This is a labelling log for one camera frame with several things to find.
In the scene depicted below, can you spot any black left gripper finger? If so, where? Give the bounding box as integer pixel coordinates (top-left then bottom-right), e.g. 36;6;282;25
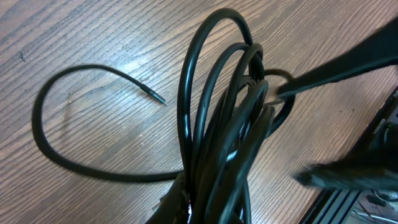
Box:
146;173;190;224

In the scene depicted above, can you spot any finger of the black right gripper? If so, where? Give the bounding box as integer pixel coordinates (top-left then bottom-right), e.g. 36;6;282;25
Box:
294;152;397;191
276;18;397;97

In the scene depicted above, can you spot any black cable bundle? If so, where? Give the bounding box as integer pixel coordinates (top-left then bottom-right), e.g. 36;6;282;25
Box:
30;7;296;224

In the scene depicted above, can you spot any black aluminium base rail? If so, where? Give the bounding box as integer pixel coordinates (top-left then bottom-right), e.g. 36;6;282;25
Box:
295;90;397;223

